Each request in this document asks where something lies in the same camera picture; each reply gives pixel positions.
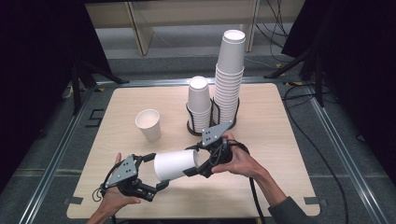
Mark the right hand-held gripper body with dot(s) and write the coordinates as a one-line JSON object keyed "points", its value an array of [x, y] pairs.
{"points": [[213, 132]]}

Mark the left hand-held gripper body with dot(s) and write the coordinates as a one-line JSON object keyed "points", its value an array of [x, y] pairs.
{"points": [[123, 171]]}

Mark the black double cup holder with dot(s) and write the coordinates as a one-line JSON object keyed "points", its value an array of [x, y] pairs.
{"points": [[218, 126]]}

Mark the white paper cup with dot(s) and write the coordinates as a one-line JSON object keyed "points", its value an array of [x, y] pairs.
{"points": [[150, 126], [174, 165]]}

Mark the short stack of cups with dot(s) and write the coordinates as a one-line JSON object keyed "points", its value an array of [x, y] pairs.
{"points": [[199, 109]]}

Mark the tall stack of cups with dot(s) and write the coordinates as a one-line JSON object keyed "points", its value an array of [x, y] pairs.
{"points": [[229, 87]]}

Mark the person's left hand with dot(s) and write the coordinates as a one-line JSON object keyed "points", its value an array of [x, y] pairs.
{"points": [[116, 200]]}

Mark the person's right hand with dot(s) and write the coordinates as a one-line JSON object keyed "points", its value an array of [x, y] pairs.
{"points": [[243, 161]]}

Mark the grey tape strip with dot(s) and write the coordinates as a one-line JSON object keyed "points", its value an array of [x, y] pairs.
{"points": [[73, 200], [314, 201]]}

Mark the yellow tape piece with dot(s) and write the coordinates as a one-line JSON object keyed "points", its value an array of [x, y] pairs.
{"points": [[294, 83], [278, 65], [101, 90]]}

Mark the black tripod stand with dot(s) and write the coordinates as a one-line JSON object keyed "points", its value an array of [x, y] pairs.
{"points": [[317, 77], [76, 87]]}

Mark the white object on floor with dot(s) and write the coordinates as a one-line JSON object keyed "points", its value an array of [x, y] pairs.
{"points": [[67, 92]]}

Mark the light wooden shelf unit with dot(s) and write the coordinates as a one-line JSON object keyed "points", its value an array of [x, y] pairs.
{"points": [[143, 28]]}

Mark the black curtain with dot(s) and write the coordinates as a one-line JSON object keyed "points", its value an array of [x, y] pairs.
{"points": [[364, 77], [37, 77]]}

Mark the metal floor rail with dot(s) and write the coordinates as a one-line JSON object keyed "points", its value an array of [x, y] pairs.
{"points": [[149, 82], [345, 161], [53, 161]]}

